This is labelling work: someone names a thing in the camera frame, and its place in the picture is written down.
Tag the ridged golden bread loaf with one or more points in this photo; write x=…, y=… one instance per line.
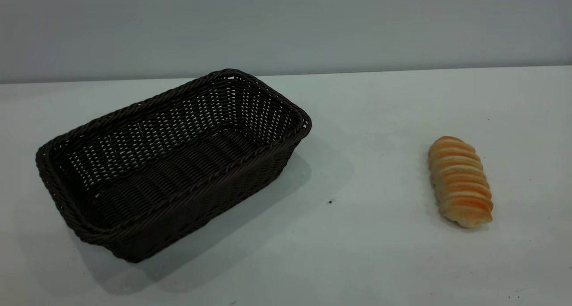
x=460, y=181

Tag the black woven wicker basket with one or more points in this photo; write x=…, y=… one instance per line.
x=178, y=163

